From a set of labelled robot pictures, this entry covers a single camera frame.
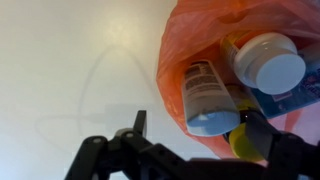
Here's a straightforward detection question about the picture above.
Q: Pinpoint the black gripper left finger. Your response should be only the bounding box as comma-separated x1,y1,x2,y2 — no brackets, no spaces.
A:
64,109,201,180

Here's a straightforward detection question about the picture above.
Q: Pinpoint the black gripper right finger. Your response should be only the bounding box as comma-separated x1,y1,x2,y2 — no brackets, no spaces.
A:
244,111,320,180

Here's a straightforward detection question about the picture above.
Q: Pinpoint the white labelled bottle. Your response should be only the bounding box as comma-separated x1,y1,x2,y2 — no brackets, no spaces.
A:
181,59,242,138

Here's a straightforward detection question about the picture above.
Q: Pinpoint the yellow capped bottle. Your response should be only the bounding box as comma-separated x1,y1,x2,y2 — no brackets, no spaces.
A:
225,83,268,163

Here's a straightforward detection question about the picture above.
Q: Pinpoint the white capped bottle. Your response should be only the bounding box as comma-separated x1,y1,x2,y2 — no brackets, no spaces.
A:
219,31,307,96

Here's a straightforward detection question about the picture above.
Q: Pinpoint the orange plastic bag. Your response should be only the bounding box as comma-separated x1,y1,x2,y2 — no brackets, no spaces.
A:
155,0,320,160

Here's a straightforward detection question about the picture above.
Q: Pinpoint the blue package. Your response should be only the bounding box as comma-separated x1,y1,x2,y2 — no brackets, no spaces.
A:
251,42,320,120

